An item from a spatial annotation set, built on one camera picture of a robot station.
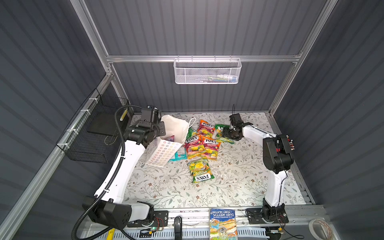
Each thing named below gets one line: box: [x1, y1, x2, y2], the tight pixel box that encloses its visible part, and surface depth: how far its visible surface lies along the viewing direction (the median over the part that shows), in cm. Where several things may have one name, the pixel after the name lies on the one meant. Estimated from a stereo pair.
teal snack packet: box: [168, 144, 187, 162], surface depth 95 cm
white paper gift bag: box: [145, 115, 197, 168], surface depth 83 cm
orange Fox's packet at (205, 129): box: [197, 119, 215, 138], surface depth 108 cm
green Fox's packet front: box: [187, 158, 215, 183], surface depth 88 cm
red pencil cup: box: [285, 134, 295, 151], surface depth 86 cm
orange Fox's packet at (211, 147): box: [202, 136, 221, 161], surface depth 99 cm
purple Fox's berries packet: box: [164, 135, 175, 142], surface depth 98 cm
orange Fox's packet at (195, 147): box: [184, 134, 205, 159], surface depth 98 cm
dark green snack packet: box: [186, 126, 197, 141], surface depth 107 cm
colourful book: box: [209, 208, 238, 240], surface depth 71 cm
